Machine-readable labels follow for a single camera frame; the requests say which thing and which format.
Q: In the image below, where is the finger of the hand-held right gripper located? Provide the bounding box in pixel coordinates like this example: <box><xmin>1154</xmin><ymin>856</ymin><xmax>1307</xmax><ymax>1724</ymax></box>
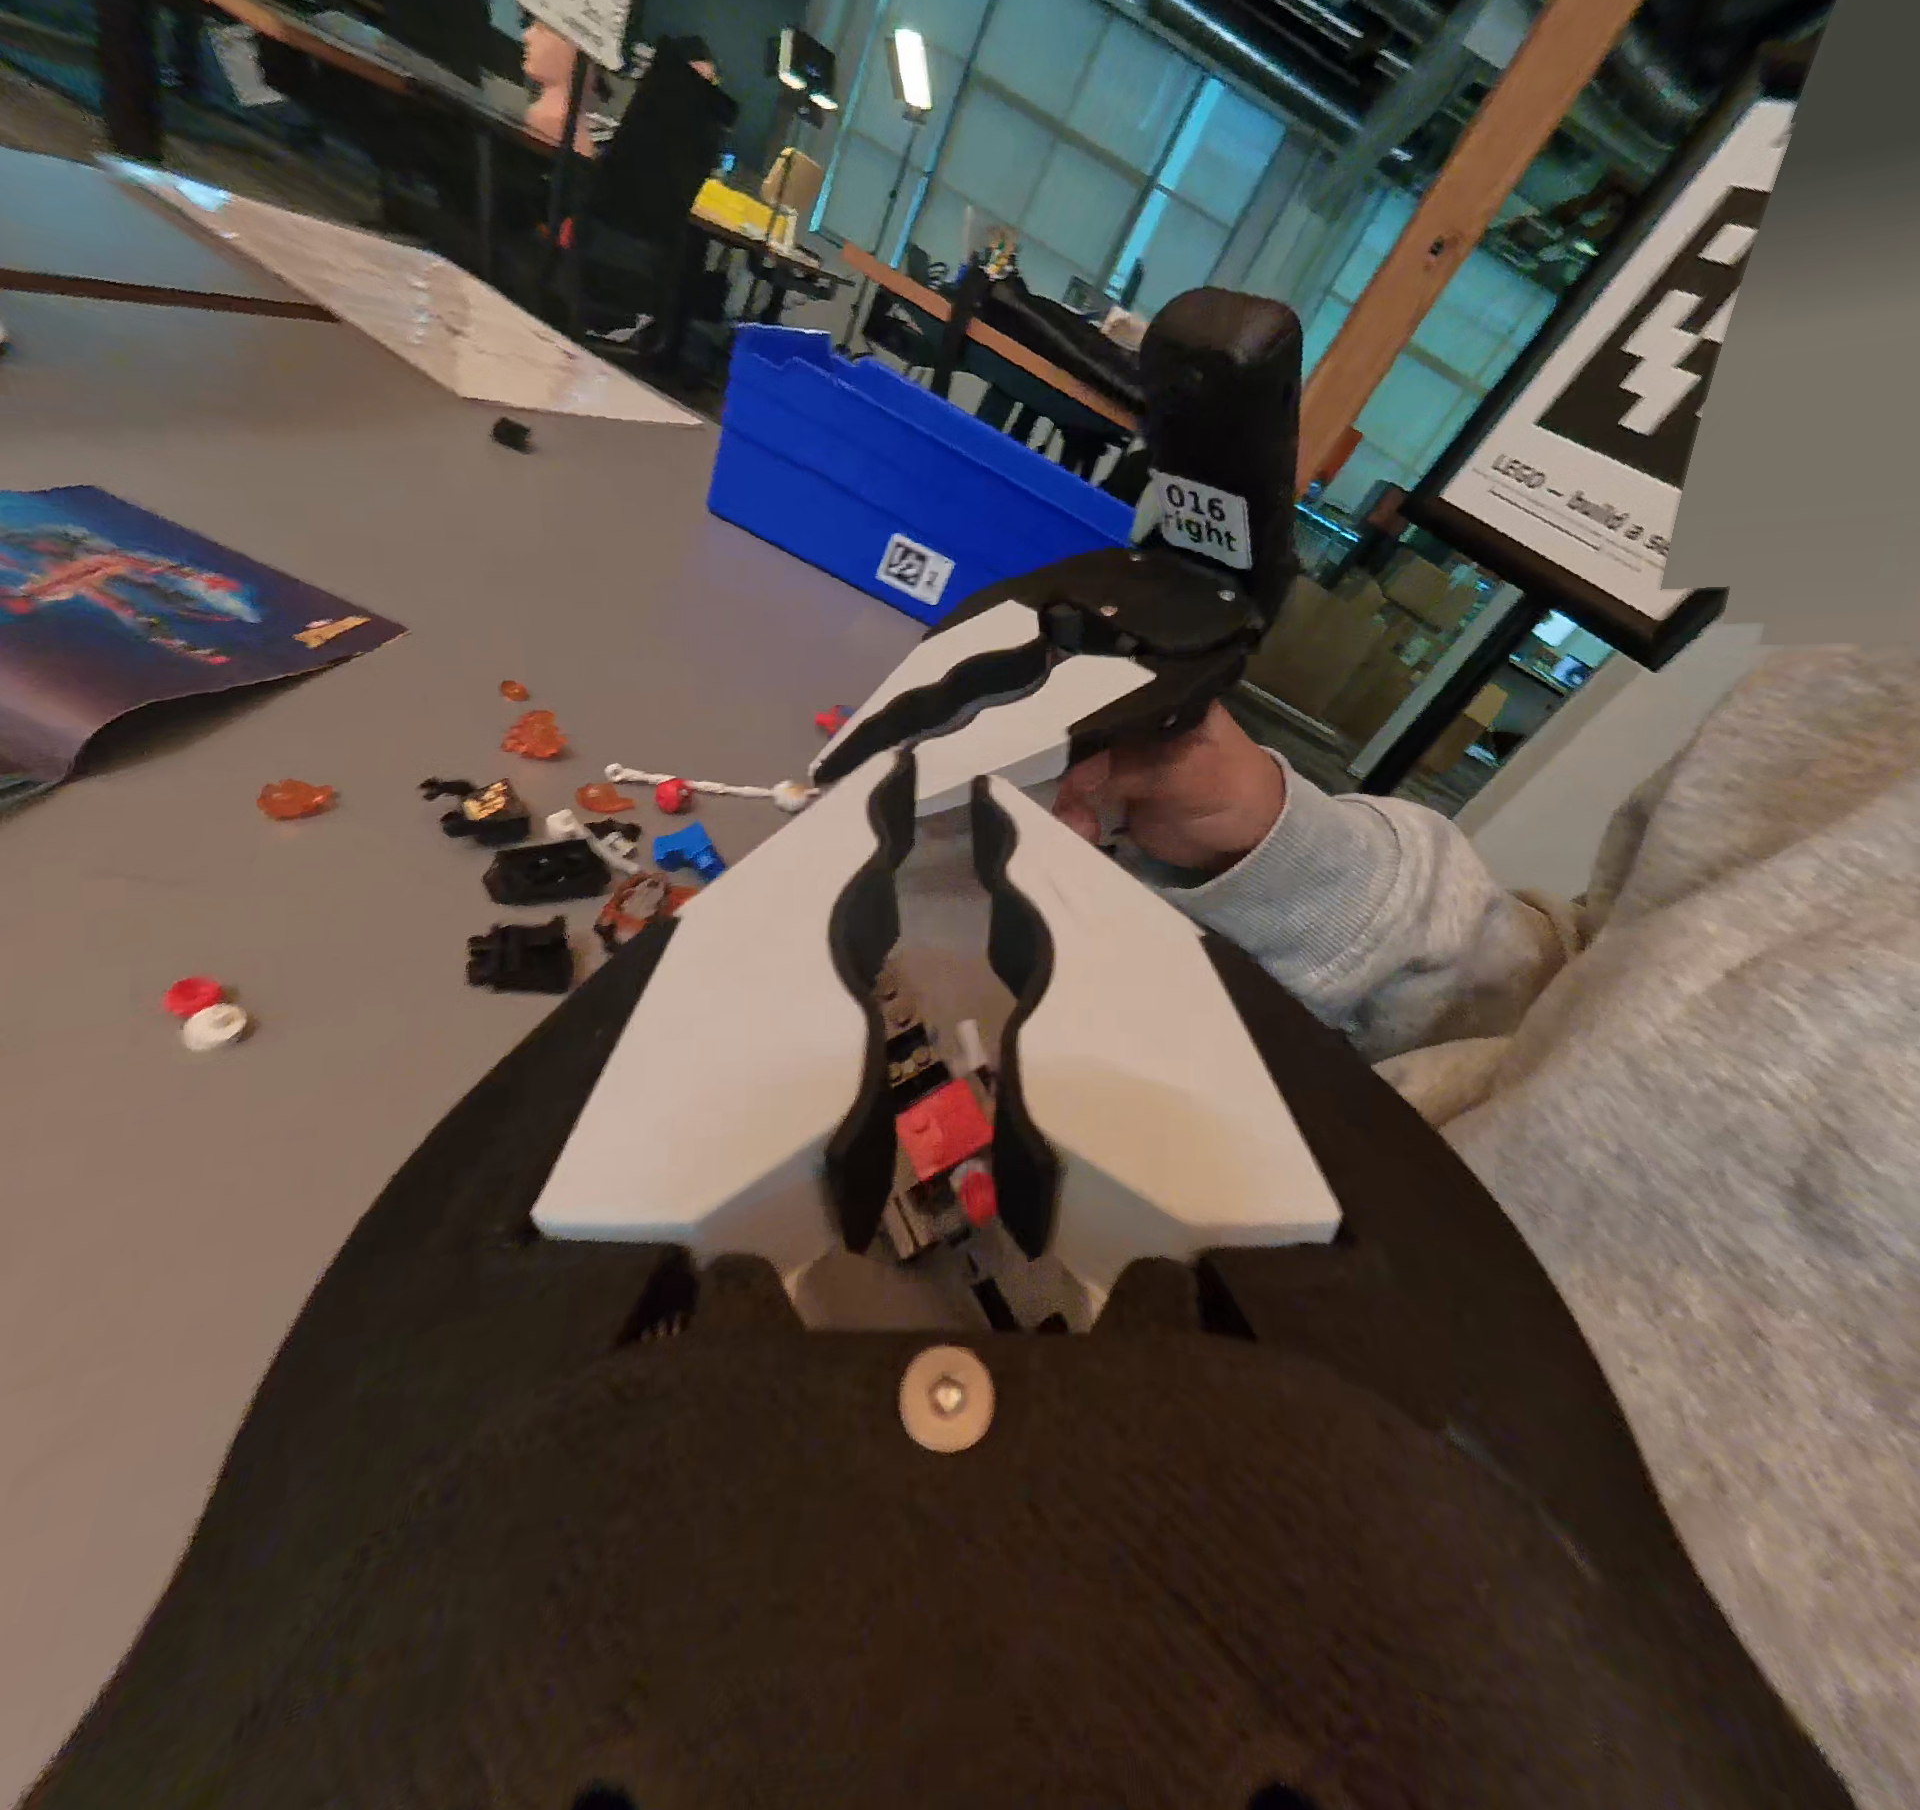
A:
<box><xmin>812</xmin><ymin>659</ymin><xmax>1154</xmax><ymax>819</ymax></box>
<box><xmin>812</xmin><ymin>594</ymin><xmax>1061</xmax><ymax>768</ymax></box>

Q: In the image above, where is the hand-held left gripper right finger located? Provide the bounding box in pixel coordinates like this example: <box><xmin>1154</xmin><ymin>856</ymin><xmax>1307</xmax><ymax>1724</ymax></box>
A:
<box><xmin>967</xmin><ymin>771</ymin><xmax>1345</xmax><ymax>1259</ymax></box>

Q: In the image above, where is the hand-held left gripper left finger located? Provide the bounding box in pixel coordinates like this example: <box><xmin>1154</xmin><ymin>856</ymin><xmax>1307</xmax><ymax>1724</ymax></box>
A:
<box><xmin>529</xmin><ymin>749</ymin><xmax>918</xmax><ymax>1259</ymax></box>

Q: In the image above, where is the black red lego motorbike build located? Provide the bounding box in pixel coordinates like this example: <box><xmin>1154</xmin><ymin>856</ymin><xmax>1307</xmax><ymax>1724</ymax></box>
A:
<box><xmin>882</xmin><ymin>960</ymin><xmax>1002</xmax><ymax>1265</ymax></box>

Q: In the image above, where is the person's right forearm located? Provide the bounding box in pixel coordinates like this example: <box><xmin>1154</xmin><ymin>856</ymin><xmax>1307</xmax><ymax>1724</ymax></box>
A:
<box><xmin>1160</xmin><ymin>753</ymin><xmax>1580</xmax><ymax>1065</ymax></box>

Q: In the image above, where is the orange flame lego wheel assembly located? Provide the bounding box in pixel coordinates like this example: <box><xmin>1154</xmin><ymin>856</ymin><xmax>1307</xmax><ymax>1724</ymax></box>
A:
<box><xmin>593</xmin><ymin>871</ymin><xmax>701</xmax><ymax>951</ymax></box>

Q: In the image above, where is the black lego clip brick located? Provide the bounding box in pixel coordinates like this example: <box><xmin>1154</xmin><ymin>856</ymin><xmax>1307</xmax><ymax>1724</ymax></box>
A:
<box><xmin>465</xmin><ymin>914</ymin><xmax>574</xmax><ymax>996</ymax></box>

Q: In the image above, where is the black lego plate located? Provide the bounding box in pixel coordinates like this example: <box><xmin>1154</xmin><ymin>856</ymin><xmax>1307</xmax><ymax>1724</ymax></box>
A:
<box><xmin>481</xmin><ymin>844</ymin><xmax>615</xmax><ymax>909</ymax></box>

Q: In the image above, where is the lego instruction booklet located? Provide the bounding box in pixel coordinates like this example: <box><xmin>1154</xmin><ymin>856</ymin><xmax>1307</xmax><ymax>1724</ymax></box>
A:
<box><xmin>0</xmin><ymin>486</ymin><xmax>410</xmax><ymax>807</ymax></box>

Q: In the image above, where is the person's right hand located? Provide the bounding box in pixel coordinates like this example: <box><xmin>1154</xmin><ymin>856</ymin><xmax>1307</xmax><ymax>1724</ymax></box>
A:
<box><xmin>1051</xmin><ymin>718</ymin><xmax>1295</xmax><ymax>881</ymax></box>

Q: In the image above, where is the blue plastic bin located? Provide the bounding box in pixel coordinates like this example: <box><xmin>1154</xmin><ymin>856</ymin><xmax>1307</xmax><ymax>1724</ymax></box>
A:
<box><xmin>704</xmin><ymin>322</ymin><xmax>1145</xmax><ymax>627</ymax></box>

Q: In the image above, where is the wooden work table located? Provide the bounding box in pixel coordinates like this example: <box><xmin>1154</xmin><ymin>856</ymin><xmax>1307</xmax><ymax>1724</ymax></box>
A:
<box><xmin>836</xmin><ymin>242</ymin><xmax>1145</xmax><ymax>436</ymax></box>

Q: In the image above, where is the stack of cardboard boxes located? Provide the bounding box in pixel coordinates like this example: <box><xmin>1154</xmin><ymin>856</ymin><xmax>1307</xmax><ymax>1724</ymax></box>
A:
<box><xmin>1256</xmin><ymin>554</ymin><xmax>1513</xmax><ymax>793</ymax></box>

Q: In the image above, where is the black gold minifigure torso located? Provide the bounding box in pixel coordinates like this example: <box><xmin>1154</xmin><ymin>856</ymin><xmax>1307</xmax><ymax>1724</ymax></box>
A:
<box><xmin>418</xmin><ymin>773</ymin><xmax>531</xmax><ymax>848</ymax></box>

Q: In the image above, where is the black framed sign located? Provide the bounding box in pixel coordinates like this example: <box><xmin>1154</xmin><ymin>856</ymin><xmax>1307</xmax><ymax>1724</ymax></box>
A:
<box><xmin>1399</xmin><ymin>92</ymin><xmax>1801</xmax><ymax>672</ymax></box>

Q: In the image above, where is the light panel on stand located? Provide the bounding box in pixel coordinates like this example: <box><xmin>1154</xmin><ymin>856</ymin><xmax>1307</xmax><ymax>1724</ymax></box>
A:
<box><xmin>886</xmin><ymin>22</ymin><xmax>937</xmax><ymax>252</ymax></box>

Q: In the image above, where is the black office chair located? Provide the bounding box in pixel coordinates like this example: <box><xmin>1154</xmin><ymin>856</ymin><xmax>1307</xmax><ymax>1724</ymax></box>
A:
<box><xmin>574</xmin><ymin>37</ymin><xmax>738</xmax><ymax>361</ymax></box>

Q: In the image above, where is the white cardboard sheet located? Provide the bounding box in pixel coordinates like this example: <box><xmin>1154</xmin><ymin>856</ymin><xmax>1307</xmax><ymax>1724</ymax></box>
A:
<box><xmin>95</xmin><ymin>159</ymin><xmax>709</xmax><ymax>429</ymax></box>

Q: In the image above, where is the pink mannequin head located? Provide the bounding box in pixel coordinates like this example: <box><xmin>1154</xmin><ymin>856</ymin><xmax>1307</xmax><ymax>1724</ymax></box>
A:
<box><xmin>522</xmin><ymin>16</ymin><xmax>596</xmax><ymax>156</ymax></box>

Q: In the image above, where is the white lego web string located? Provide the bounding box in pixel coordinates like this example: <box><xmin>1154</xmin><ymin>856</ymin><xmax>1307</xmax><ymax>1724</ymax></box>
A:
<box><xmin>607</xmin><ymin>763</ymin><xmax>820</xmax><ymax>810</ymax></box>

